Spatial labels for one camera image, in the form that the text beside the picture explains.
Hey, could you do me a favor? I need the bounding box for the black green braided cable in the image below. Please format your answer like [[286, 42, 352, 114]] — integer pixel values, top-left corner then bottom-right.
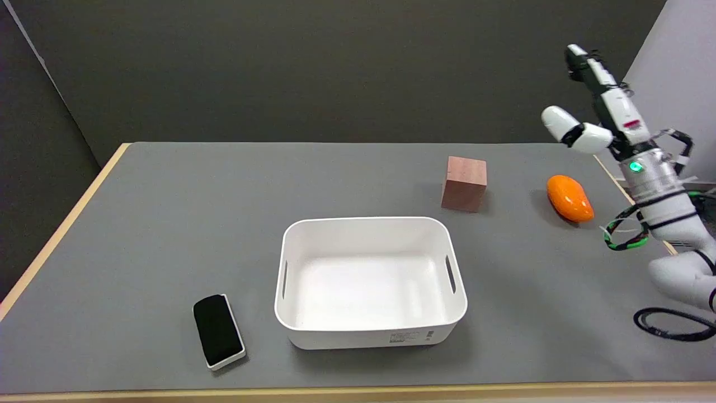
[[602, 190, 716, 251]]

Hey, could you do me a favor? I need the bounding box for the grey table mat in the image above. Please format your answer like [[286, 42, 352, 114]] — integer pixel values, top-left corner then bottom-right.
[[0, 141, 716, 395]]

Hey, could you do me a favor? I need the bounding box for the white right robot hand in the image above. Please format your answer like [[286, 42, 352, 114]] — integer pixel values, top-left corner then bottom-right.
[[541, 44, 657, 158]]

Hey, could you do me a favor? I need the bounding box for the black cable loop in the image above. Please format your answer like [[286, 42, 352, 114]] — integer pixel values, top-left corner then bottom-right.
[[633, 307, 716, 342]]

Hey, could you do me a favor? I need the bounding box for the white plastic storage bin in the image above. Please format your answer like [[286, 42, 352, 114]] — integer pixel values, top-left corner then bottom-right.
[[274, 217, 468, 351]]

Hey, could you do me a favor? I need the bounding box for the orange mango toy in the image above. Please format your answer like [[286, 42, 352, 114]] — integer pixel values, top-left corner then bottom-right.
[[547, 175, 595, 223]]

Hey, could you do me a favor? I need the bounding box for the wooden cube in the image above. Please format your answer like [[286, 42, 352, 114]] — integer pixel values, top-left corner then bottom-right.
[[441, 156, 488, 213]]

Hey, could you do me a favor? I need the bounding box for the black whiteboard eraser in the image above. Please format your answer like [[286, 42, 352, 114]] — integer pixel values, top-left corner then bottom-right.
[[192, 294, 247, 371]]

